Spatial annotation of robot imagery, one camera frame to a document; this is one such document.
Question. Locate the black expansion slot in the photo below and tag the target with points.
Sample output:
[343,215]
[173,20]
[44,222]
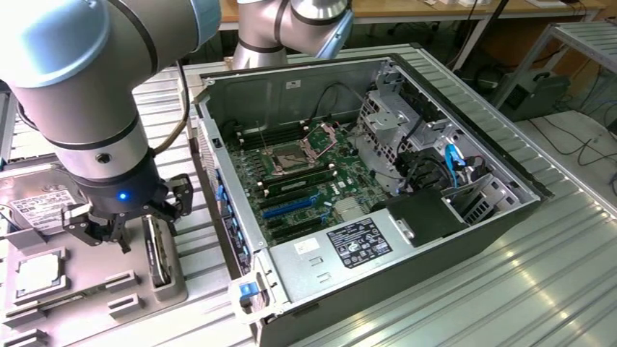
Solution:
[284,199]
[293,221]

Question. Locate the blue expansion slot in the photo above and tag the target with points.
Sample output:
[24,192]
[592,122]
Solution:
[289,209]

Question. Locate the open black PC case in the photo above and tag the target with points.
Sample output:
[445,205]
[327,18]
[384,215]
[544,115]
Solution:
[481,246]

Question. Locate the grey power supply unit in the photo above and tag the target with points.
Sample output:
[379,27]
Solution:
[308,274]

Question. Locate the silver hard disk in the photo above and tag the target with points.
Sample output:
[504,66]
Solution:
[39,206]

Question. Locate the perforated silver drive cage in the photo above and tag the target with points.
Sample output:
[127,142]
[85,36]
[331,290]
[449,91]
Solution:
[380,144]

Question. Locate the black plastic fan shroud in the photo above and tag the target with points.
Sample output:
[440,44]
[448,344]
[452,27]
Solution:
[424,217]

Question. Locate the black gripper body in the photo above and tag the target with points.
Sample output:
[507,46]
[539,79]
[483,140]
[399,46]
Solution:
[111,199]

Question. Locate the silver chipset heatsink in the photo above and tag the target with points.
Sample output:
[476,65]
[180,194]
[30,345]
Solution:
[349,210]

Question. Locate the black labelled RAM stick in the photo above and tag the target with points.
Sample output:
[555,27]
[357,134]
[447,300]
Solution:
[299,181]

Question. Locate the metal slat side table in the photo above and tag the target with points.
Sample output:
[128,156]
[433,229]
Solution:
[588,36]

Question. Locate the wooden desk white frame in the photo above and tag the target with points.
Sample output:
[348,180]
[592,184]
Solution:
[409,9]

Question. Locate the small white box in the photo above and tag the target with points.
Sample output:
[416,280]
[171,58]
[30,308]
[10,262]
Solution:
[457,2]

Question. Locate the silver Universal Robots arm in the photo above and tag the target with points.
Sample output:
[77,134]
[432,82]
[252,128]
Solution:
[72,54]

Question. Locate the green motherboard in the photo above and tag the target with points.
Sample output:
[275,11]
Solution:
[347,170]

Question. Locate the CPU socket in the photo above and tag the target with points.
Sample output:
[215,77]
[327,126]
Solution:
[289,159]

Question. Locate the green graphics card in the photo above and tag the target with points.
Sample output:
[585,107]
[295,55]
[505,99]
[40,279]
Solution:
[156,253]

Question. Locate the silver disk bay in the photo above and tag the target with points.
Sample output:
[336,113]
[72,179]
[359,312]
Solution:
[487,195]

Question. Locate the black box device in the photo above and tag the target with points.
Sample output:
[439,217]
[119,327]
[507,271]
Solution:
[535,97]

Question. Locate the grey parts rack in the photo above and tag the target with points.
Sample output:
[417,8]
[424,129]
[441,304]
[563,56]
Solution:
[81,267]

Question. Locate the green RAM stick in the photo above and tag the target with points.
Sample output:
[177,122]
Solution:
[63,299]

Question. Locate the silver CPU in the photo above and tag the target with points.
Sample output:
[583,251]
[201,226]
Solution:
[39,273]

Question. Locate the white round table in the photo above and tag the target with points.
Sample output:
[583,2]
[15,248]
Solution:
[544,162]

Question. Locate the thin metal locking lever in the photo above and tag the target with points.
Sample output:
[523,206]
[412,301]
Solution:
[264,141]

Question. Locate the metal socket cover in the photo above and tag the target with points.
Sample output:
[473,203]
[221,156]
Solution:
[320,139]

